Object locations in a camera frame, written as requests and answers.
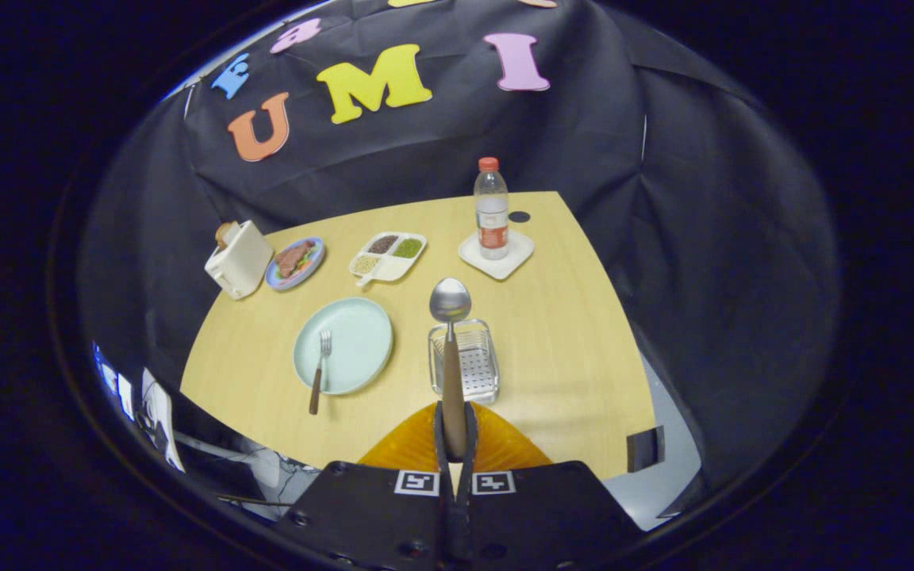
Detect fork with wooden handle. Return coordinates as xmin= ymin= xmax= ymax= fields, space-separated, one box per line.
xmin=309 ymin=329 xmax=333 ymax=416

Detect black table bracket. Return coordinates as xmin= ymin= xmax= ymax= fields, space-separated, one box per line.
xmin=626 ymin=426 xmax=666 ymax=473

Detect light green plate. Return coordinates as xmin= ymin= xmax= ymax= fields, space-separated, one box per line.
xmin=293 ymin=297 xmax=394 ymax=396

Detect white toaster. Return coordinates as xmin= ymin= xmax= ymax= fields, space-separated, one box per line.
xmin=204 ymin=220 xmax=275 ymax=301

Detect white divided bean tray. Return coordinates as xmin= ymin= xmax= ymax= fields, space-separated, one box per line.
xmin=348 ymin=231 xmax=428 ymax=287

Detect brown steak with lettuce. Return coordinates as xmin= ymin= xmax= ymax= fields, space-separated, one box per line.
xmin=275 ymin=242 xmax=317 ymax=278

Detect small blue plate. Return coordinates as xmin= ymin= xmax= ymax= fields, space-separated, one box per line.
xmin=265 ymin=236 xmax=326 ymax=292

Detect clear bottle with red cap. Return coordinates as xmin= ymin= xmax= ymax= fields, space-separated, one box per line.
xmin=474 ymin=157 xmax=510 ymax=261

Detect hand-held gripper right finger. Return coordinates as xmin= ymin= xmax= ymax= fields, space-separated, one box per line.
xmin=457 ymin=400 xmax=648 ymax=571

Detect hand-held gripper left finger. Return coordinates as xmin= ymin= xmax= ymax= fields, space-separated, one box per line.
xmin=275 ymin=400 xmax=455 ymax=571

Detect metal wire cutlery basket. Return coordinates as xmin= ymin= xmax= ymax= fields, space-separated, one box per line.
xmin=428 ymin=319 xmax=501 ymax=407

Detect white square coaster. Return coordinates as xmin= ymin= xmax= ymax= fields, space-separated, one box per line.
xmin=458 ymin=228 xmax=536 ymax=281

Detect spoon with wooden handle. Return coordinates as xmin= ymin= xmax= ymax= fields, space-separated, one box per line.
xmin=429 ymin=278 xmax=473 ymax=461

